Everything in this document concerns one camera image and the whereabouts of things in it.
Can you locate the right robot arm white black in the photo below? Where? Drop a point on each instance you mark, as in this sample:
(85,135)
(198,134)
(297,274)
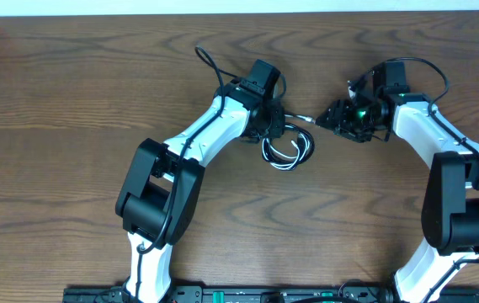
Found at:
(381,99)

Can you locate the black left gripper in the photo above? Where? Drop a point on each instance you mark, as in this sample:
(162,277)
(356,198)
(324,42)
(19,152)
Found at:
(279,129)

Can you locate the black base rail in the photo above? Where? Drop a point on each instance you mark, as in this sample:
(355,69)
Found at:
(198,294)

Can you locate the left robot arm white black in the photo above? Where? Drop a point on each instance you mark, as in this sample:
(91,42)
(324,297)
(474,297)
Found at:
(159,195)

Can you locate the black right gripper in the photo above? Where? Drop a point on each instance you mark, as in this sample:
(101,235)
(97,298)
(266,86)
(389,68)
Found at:
(339,121)

